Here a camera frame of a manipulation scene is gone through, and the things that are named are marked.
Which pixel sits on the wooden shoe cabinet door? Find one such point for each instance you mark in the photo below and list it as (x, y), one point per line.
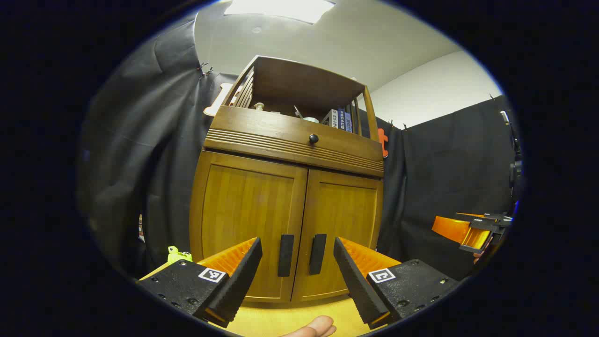
(243, 206)
(346, 210)

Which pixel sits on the wooden double-door shoe cabinet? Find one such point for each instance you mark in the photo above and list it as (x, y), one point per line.
(299, 79)

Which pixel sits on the black backdrop cloth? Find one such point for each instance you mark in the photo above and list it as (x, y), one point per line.
(140, 140)

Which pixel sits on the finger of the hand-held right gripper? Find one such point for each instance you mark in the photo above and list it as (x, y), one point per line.
(449, 227)
(496, 217)

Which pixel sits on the small metal clip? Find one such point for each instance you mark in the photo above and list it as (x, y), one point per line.
(205, 71)

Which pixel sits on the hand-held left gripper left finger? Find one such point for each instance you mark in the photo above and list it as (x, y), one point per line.
(238, 285)

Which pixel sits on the green frog plush toy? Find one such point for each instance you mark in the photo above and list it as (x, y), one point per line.
(178, 255)

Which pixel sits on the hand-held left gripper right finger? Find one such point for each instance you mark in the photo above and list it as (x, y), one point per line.
(358, 288)

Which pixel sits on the white book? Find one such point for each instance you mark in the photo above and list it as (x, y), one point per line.
(331, 119)

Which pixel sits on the small white cup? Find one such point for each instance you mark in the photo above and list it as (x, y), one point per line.
(311, 120)

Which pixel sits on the wooden cabinet drawer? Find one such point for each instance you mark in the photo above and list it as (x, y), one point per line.
(262, 128)

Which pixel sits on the ceiling light panel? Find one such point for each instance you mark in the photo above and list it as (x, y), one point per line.
(281, 9)

